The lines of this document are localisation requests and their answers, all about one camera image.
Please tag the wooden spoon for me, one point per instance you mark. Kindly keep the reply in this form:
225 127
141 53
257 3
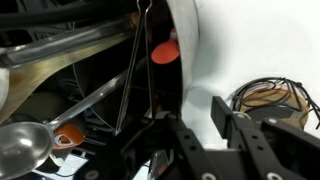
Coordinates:
50 63

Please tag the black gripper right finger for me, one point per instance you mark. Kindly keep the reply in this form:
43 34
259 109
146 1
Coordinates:
266 146

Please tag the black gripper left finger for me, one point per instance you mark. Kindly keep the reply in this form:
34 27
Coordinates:
186 150

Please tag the silver utensil holder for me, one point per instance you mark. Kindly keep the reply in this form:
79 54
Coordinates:
188 43

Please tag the red silicone utensil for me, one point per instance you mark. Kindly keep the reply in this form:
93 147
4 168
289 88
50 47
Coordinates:
165 52

